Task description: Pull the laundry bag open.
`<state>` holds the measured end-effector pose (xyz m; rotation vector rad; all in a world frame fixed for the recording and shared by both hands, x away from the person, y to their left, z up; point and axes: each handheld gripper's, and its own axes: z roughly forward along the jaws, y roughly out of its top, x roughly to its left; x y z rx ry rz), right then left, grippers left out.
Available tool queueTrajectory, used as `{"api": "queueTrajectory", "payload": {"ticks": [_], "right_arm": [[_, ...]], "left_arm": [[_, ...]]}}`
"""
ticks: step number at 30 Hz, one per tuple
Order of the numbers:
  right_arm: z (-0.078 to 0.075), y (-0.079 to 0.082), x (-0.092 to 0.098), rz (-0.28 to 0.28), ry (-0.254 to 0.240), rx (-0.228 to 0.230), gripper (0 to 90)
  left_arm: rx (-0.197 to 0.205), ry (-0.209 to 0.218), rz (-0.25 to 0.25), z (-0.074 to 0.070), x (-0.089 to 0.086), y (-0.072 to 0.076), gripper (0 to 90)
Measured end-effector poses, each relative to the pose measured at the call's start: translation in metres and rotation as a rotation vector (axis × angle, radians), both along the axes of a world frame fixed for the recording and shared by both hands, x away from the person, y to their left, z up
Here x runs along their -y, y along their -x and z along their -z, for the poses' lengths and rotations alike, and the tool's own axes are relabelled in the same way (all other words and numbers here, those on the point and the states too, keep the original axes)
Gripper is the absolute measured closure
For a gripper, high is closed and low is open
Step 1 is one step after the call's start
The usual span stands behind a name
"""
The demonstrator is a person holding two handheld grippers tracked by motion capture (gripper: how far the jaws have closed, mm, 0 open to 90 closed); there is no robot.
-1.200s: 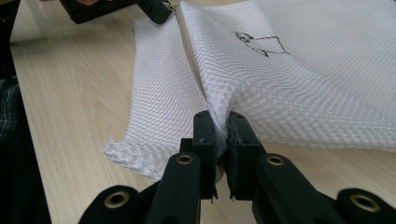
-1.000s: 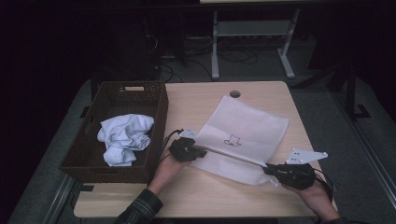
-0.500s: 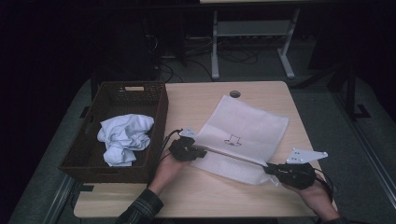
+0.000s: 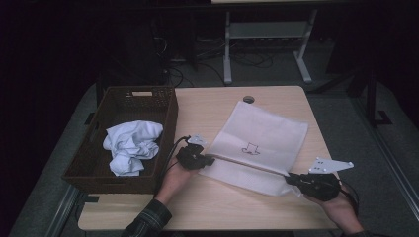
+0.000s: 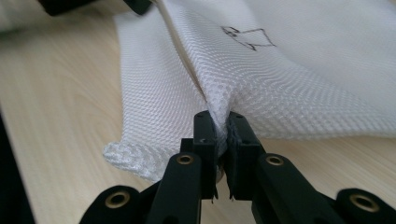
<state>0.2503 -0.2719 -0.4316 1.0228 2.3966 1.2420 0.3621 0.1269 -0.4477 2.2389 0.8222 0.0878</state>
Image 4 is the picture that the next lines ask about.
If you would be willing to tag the black tape strip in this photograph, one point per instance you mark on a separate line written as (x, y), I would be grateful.
(91, 199)

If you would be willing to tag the brown woven basket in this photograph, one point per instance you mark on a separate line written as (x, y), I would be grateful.
(82, 182)

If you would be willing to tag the metal floor rail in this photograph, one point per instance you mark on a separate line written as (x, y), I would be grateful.
(62, 210)
(388, 154)

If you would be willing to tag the black metal stand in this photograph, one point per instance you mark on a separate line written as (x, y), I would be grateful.
(371, 98)

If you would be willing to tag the person's right hand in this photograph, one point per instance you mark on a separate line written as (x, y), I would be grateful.
(342, 210)

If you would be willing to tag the person's left hand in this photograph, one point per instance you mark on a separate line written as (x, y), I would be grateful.
(174, 184)

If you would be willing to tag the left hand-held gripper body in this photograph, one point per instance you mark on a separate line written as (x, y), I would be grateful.
(191, 158)

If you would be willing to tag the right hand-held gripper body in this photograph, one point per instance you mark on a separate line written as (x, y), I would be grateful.
(319, 187)

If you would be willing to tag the white garment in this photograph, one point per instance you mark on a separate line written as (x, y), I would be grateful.
(131, 144)

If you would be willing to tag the white mesh laundry bag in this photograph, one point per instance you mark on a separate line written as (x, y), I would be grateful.
(263, 131)

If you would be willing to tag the white metal desk frame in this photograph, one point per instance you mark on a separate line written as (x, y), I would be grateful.
(227, 49)

